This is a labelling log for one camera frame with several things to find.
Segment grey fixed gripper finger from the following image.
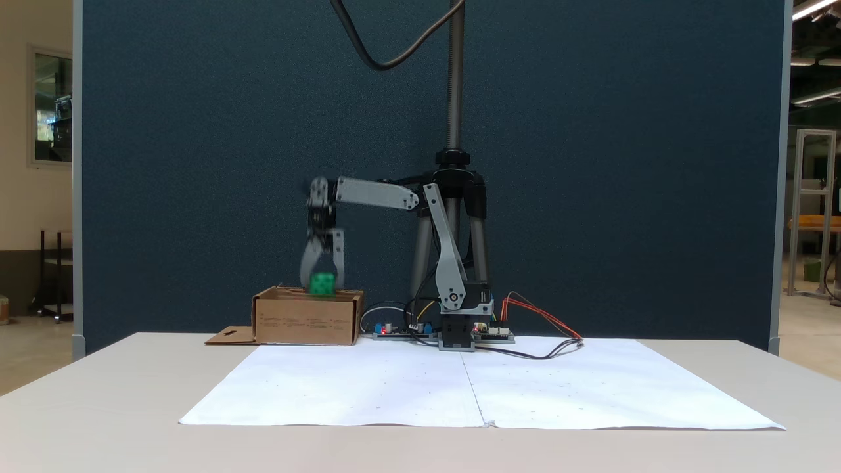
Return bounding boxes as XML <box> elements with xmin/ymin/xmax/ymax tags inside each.
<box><xmin>332</xmin><ymin>230</ymin><xmax>346</xmax><ymax>293</ymax></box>

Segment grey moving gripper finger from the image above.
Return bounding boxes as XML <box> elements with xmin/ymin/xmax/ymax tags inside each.
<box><xmin>300</xmin><ymin>236</ymin><xmax>325</xmax><ymax>290</ymax></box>

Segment brown cardboard box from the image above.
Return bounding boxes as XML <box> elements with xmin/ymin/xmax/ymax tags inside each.
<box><xmin>205</xmin><ymin>284</ymin><xmax>365</xmax><ymax>347</ymax></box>

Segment circuit board with blue parts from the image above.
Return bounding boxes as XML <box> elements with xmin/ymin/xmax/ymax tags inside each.
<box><xmin>373</xmin><ymin>321</ymin><xmax>440</xmax><ymax>342</ymax></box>

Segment white paper sheet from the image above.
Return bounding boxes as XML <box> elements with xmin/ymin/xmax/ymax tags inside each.
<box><xmin>460</xmin><ymin>336</ymin><xmax>786</xmax><ymax>431</ymax></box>
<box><xmin>179</xmin><ymin>342</ymin><xmax>486</xmax><ymax>428</ymax></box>

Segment dark blue partition panel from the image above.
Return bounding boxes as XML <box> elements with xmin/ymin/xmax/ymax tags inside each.
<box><xmin>72</xmin><ymin>0</ymin><xmax>792</xmax><ymax>359</ymax></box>

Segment circuit board with white connectors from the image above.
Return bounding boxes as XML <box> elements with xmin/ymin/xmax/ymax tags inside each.
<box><xmin>473</xmin><ymin>322</ymin><xmax>516</xmax><ymax>344</ymax></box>

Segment black and grey tripod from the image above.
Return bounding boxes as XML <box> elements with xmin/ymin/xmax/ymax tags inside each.
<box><xmin>373</xmin><ymin>0</ymin><xmax>490</xmax><ymax>303</ymax></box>

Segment black shelf cart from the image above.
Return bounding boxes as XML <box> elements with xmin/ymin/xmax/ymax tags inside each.
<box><xmin>36</xmin><ymin>229</ymin><xmax>74</xmax><ymax>323</ymax></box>

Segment orange table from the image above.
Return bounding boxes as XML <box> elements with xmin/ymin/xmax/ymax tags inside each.
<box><xmin>788</xmin><ymin>215</ymin><xmax>841</xmax><ymax>232</ymax></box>

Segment ceiling light strip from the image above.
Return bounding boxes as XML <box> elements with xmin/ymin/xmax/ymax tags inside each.
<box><xmin>792</xmin><ymin>0</ymin><xmax>841</xmax><ymax>20</ymax></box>

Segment white cable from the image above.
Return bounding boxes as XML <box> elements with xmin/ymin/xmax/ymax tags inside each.
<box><xmin>359</xmin><ymin>304</ymin><xmax>411</xmax><ymax>334</ymax></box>

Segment black servo wire loops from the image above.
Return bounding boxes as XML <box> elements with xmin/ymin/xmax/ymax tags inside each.
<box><xmin>403</xmin><ymin>266</ymin><xmax>442</xmax><ymax>340</ymax></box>

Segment thick black hanging cable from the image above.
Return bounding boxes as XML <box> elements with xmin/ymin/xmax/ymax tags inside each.
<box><xmin>330</xmin><ymin>0</ymin><xmax>466</xmax><ymax>71</ymax></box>

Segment orange and red wires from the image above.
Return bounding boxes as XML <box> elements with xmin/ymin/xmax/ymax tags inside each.
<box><xmin>501</xmin><ymin>292</ymin><xmax>584</xmax><ymax>342</ymax></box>

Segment black cable on paper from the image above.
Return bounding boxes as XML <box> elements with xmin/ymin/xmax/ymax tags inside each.
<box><xmin>476</xmin><ymin>338</ymin><xmax>584</xmax><ymax>361</ymax></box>

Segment window with white frame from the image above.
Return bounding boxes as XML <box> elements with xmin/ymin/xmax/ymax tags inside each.
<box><xmin>28</xmin><ymin>45</ymin><xmax>73</xmax><ymax>168</ymax></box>

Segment aluminium profile frame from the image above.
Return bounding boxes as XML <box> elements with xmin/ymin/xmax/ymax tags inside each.
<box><xmin>787</xmin><ymin>129</ymin><xmax>838</xmax><ymax>300</ymax></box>

